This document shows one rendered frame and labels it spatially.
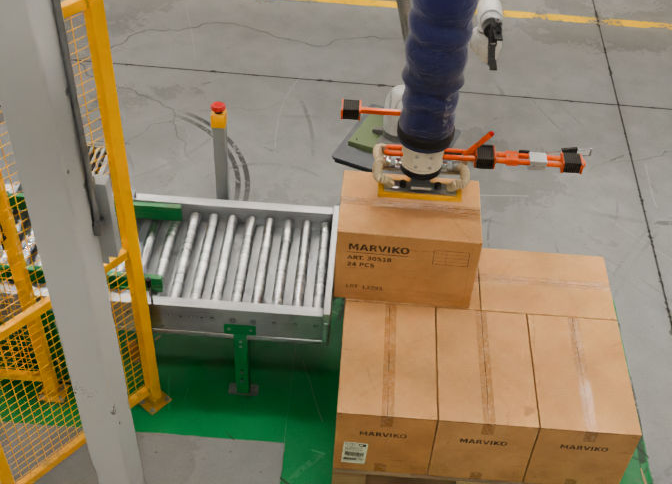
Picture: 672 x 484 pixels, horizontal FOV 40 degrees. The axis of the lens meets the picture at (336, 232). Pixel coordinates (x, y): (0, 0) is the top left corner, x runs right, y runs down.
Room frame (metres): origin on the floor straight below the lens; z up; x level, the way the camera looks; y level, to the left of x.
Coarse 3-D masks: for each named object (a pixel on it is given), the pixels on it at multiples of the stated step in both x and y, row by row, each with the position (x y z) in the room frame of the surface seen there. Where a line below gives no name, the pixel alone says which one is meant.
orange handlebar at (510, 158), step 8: (368, 112) 3.18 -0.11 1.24; (376, 112) 3.18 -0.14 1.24; (384, 112) 3.18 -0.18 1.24; (392, 112) 3.18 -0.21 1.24; (400, 112) 3.18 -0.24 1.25; (392, 144) 2.96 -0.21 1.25; (384, 152) 2.91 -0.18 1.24; (392, 152) 2.90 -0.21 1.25; (400, 152) 2.91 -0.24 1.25; (472, 152) 2.94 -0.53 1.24; (496, 152) 2.94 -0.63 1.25; (504, 152) 2.94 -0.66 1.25; (512, 152) 2.94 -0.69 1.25; (464, 160) 2.90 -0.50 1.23; (472, 160) 2.89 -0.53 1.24; (496, 160) 2.90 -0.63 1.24; (504, 160) 2.90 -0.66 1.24; (512, 160) 2.89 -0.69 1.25; (520, 160) 2.90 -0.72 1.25; (528, 160) 2.90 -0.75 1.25; (552, 160) 2.93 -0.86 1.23; (584, 160) 2.93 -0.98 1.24
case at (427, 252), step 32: (352, 192) 3.00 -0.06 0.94; (352, 224) 2.79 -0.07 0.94; (384, 224) 2.80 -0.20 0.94; (416, 224) 2.82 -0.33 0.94; (448, 224) 2.83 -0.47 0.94; (480, 224) 2.84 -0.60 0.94; (352, 256) 2.74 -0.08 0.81; (384, 256) 2.74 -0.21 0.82; (416, 256) 2.73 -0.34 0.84; (448, 256) 2.73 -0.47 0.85; (352, 288) 2.74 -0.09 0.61; (384, 288) 2.74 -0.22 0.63; (416, 288) 2.73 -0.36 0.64; (448, 288) 2.73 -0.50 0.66
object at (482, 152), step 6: (486, 144) 2.97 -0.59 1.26; (480, 150) 2.94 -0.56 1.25; (486, 150) 2.94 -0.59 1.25; (492, 150) 2.94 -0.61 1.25; (480, 156) 2.90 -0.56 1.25; (486, 156) 2.90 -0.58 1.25; (492, 156) 2.91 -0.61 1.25; (474, 162) 2.89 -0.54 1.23; (480, 162) 2.88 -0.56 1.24; (486, 162) 2.88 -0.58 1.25; (492, 162) 2.88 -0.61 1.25; (480, 168) 2.88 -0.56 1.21; (486, 168) 2.88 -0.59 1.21; (492, 168) 2.88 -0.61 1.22
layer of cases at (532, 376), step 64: (512, 256) 3.07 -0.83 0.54; (576, 256) 3.09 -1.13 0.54; (384, 320) 2.63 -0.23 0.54; (448, 320) 2.65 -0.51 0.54; (512, 320) 2.67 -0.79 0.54; (576, 320) 2.69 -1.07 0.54; (384, 384) 2.28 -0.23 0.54; (448, 384) 2.30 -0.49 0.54; (512, 384) 2.32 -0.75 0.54; (576, 384) 2.34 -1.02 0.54; (384, 448) 2.13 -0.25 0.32; (448, 448) 2.12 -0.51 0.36; (512, 448) 2.12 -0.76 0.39; (576, 448) 2.11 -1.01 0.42
